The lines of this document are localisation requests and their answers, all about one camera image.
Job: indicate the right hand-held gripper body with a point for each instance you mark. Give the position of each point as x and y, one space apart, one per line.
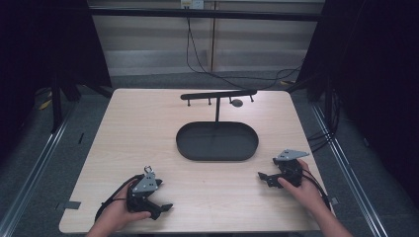
290 171

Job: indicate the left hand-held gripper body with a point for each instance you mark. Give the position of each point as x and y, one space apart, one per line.
145 186

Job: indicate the black hook rack with tray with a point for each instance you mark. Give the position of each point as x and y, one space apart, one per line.
217 141

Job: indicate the person's right hand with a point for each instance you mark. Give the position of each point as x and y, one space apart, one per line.
306 194

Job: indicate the person's left hand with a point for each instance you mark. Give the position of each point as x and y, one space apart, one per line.
116 213

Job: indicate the grey tape strip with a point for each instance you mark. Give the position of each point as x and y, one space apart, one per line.
334 201
69 205

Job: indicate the dark round pendant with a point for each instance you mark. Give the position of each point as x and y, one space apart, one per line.
237 102

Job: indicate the small black floor strip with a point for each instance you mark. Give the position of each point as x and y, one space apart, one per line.
81 138

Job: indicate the black metal stand leg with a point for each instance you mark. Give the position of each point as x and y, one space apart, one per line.
56 105

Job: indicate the yellow floor tape piece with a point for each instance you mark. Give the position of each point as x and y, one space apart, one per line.
45 104

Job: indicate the dark curtain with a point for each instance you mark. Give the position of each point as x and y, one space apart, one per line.
42 46
372 65

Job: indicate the metal floor rail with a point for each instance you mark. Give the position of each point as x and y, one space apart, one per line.
33 171
355 184

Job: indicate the black horizontal frame bar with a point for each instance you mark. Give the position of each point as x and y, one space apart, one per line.
204 14

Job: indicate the white wall socket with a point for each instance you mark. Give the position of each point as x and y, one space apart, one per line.
192 4

